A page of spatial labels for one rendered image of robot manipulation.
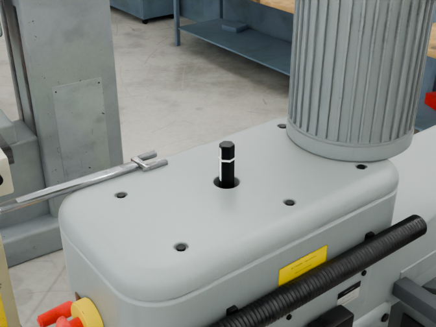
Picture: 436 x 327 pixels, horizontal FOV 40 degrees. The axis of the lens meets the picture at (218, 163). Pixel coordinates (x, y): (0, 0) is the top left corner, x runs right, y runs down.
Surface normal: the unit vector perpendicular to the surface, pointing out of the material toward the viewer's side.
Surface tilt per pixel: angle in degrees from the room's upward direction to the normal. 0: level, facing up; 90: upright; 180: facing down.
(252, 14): 90
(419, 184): 0
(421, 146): 0
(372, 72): 90
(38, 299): 0
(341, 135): 90
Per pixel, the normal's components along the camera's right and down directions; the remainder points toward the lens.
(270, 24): -0.80, 0.29
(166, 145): 0.00, -0.87
